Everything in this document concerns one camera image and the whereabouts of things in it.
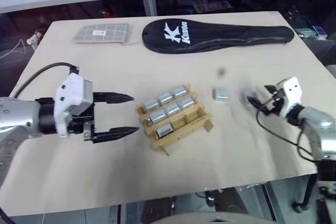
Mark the wooden slatted tray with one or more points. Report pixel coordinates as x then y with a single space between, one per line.
181 125

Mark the grey grid pattern packet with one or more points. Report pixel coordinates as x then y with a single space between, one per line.
102 33

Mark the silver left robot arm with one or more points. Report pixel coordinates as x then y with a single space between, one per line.
18 119

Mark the loose silver cylinder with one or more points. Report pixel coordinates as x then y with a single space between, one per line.
221 94

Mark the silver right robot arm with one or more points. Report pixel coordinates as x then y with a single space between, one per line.
319 129

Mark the white clamp device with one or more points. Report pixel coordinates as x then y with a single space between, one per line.
34 38

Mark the blue and white boxes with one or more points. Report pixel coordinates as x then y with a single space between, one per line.
311 28

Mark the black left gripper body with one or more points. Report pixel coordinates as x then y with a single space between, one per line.
78 124

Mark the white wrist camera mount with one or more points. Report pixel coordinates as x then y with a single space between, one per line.
71 95
292 90

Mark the black Kason racket bag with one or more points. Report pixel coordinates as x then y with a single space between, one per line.
215 35

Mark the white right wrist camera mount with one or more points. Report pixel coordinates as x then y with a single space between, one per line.
292 90

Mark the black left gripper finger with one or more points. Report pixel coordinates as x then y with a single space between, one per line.
116 132
114 97

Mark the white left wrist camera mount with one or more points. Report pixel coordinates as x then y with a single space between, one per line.
71 95

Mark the small silver camera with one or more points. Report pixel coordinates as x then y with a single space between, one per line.
165 130
187 102
151 104
172 109
165 98
179 91
157 117

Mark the dark rounded shape under table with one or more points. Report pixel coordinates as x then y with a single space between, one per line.
225 200

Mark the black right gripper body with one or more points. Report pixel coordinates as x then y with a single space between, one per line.
277 103

